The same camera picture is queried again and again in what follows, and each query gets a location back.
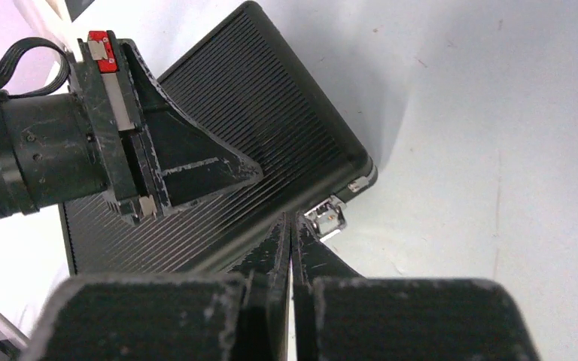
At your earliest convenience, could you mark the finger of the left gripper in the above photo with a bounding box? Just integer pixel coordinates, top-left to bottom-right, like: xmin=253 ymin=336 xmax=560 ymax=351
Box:
xmin=119 ymin=39 xmax=263 ymax=212

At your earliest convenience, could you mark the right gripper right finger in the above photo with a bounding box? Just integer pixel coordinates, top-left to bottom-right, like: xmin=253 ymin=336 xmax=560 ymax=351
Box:
xmin=291 ymin=217 xmax=540 ymax=360

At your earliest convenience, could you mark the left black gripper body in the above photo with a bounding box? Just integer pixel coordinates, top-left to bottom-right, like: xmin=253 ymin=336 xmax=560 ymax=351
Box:
xmin=0 ymin=31 xmax=169 ymax=224

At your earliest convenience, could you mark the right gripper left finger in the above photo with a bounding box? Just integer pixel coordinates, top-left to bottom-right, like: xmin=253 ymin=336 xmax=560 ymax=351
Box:
xmin=22 ymin=214 xmax=291 ymax=360

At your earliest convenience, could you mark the black aluminium poker case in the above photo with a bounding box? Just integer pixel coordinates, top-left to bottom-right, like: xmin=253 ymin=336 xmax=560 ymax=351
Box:
xmin=59 ymin=1 xmax=378 ymax=275

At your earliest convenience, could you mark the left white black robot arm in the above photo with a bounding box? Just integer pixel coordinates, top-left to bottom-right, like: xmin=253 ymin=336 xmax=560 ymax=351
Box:
xmin=0 ymin=31 xmax=263 ymax=224

